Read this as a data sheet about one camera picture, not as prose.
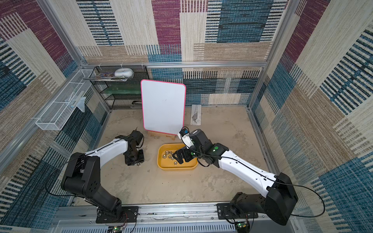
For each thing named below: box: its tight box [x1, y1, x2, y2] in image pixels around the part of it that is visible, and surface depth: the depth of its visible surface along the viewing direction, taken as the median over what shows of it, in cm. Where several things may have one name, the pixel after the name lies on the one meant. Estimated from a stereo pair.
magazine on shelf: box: [82, 72, 135, 82], surface depth 83 cm
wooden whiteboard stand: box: [147, 131, 176, 141], surface depth 101 cm
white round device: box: [114, 67, 134, 78], surface depth 91 cm
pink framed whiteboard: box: [140, 79, 187, 136], surface depth 91 cm
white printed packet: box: [190, 104, 202, 126], surface depth 117 cm
